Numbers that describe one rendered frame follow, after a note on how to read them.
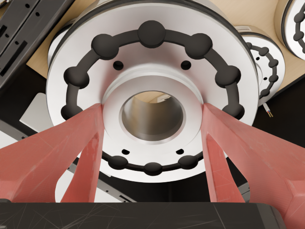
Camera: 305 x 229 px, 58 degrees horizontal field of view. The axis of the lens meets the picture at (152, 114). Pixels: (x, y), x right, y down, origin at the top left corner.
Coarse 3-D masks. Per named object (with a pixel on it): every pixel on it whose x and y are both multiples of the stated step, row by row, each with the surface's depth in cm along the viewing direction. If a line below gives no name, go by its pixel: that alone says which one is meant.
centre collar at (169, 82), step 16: (128, 80) 12; (144, 80) 12; (160, 80) 12; (176, 80) 12; (112, 96) 12; (128, 96) 12; (176, 96) 12; (192, 96) 12; (112, 112) 13; (192, 112) 13; (112, 128) 13; (128, 128) 14; (176, 128) 14; (192, 128) 13; (128, 144) 14; (144, 144) 14; (160, 144) 14; (176, 144) 14
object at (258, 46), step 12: (252, 36) 29; (252, 48) 30; (264, 48) 30; (276, 48) 30; (264, 60) 31; (276, 60) 31; (264, 72) 32; (276, 72) 32; (264, 84) 33; (276, 84) 32; (264, 96) 34
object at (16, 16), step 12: (12, 0) 21; (24, 0) 21; (36, 0) 21; (12, 12) 21; (24, 12) 21; (0, 24) 22; (12, 24) 22; (0, 36) 24; (12, 36) 23; (0, 48) 23
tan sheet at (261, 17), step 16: (80, 0) 30; (224, 0) 30; (240, 0) 30; (256, 0) 30; (272, 0) 30; (64, 16) 31; (240, 16) 31; (256, 16) 31; (272, 16) 31; (272, 32) 32; (48, 48) 34; (32, 64) 35; (288, 64) 34; (304, 64) 34; (288, 80) 36; (144, 96) 38
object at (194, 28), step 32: (160, 0) 11; (96, 32) 11; (128, 32) 11; (160, 32) 11; (192, 32) 11; (224, 32) 11; (64, 64) 12; (96, 64) 12; (128, 64) 12; (160, 64) 12; (192, 64) 12; (224, 64) 12; (64, 96) 13; (96, 96) 13; (224, 96) 13; (256, 96) 13; (128, 160) 15; (160, 160) 15; (192, 160) 16
